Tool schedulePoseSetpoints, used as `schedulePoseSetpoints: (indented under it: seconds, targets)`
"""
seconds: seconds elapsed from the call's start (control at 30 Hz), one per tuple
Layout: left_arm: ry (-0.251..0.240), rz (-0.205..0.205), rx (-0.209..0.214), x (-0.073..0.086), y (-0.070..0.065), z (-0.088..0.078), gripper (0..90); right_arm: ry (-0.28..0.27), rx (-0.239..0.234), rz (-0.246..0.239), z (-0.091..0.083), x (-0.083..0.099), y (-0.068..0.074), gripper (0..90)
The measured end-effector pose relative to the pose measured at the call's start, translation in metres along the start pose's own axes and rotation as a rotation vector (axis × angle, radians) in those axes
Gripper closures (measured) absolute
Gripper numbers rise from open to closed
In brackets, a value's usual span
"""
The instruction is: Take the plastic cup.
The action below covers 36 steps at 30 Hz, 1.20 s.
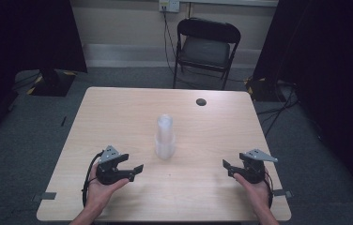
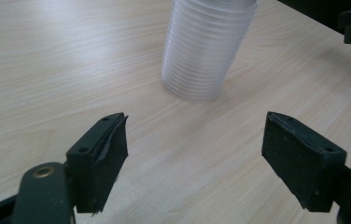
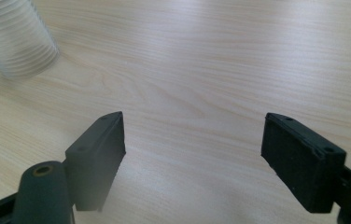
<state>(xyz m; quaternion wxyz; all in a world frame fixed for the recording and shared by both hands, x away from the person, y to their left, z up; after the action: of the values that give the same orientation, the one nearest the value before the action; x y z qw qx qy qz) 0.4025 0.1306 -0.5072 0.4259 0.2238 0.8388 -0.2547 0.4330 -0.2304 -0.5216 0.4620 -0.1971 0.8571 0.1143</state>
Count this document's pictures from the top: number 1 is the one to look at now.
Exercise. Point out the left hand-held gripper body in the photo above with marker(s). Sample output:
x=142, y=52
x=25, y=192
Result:
x=107, y=175

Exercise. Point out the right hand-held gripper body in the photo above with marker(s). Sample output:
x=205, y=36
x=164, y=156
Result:
x=254, y=170

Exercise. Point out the stack of clear plastic cups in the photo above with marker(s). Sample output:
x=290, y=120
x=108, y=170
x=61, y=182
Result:
x=165, y=140

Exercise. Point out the person's left hand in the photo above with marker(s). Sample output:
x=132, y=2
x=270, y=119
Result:
x=98, y=193

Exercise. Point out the person's right hand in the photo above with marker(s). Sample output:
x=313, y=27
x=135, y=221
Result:
x=256, y=193

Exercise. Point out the grey tape strip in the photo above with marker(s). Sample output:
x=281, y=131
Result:
x=44, y=196
x=282, y=193

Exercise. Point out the small black floor marker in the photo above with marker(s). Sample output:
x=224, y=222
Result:
x=63, y=121

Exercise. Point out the black round table grommet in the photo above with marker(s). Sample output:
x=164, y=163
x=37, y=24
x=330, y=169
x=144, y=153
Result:
x=201, y=102

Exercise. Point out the black stand base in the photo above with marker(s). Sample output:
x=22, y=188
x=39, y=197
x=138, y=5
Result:
x=263, y=89
x=52, y=82

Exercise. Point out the black folding chair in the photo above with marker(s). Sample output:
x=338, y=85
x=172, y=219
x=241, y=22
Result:
x=207, y=51

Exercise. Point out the dark curtain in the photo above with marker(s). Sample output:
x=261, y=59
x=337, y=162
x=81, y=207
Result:
x=18, y=47
x=328, y=78

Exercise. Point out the white wall socket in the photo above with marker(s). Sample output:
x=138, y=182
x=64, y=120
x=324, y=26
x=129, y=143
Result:
x=169, y=5

